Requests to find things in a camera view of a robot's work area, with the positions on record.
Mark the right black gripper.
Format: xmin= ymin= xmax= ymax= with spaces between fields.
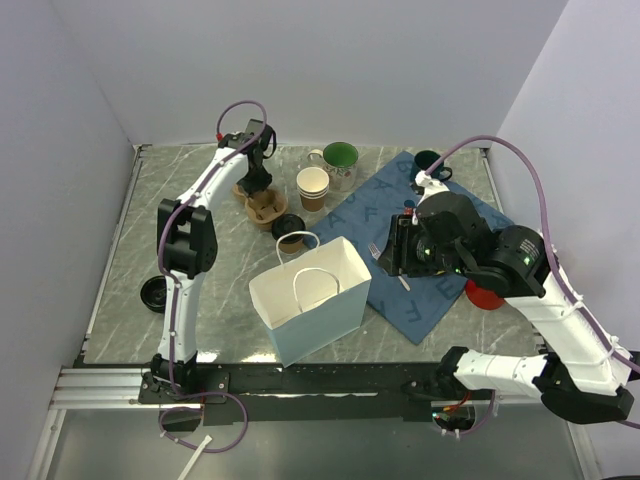
xmin=375 ymin=213 xmax=469 ymax=276

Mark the brown pulp cup carrier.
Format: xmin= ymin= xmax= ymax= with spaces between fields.
xmin=232 ymin=185 xmax=288 ymax=231

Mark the black plastic cup lid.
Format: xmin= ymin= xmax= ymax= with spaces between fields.
xmin=271 ymin=213 xmax=306 ymax=240

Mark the stack of brown paper cups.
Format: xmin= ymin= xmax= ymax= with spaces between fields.
xmin=296 ymin=167 xmax=330 ymax=212

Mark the brown paper cup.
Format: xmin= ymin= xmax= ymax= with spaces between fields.
xmin=278 ymin=235 xmax=304 ymax=254

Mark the light blue paper bag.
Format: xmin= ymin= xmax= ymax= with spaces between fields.
xmin=249 ymin=237 xmax=371 ymax=367

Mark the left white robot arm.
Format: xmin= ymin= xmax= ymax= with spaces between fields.
xmin=151 ymin=119 xmax=275 ymax=402

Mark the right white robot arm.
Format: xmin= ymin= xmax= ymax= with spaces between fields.
xmin=377 ymin=173 xmax=639 ymax=425

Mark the silver fork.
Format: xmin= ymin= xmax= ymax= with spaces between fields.
xmin=368 ymin=243 xmax=411 ymax=292

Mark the blue alphabet cloth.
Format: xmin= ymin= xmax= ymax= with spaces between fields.
xmin=300 ymin=149 xmax=516 ymax=346

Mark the red cup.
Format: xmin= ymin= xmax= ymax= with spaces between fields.
xmin=465 ymin=280 xmax=505 ymax=311

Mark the white mug green interior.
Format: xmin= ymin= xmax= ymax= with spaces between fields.
xmin=307 ymin=142 xmax=359 ymax=192

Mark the dark green mug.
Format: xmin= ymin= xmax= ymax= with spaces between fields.
xmin=409 ymin=150 xmax=453 ymax=182

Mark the black lid stack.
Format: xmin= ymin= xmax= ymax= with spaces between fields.
xmin=140 ymin=275 xmax=167 ymax=313

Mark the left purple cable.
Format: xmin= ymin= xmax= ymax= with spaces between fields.
xmin=156 ymin=100 xmax=268 ymax=455

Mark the purple cable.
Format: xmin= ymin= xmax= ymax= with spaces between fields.
xmin=156 ymin=100 xmax=268 ymax=455
xmin=424 ymin=134 xmax=640 ymax=437

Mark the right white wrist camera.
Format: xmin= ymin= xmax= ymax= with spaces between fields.
xmin=411 ymin=171 xmax=450 ymax=226

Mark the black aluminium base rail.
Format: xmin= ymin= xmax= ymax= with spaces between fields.
xmin=49 ymin=359 xmax=551 ymax=426

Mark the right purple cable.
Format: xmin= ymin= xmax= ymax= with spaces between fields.
xmin=424 ymin=134 xmax=640 ymax=437

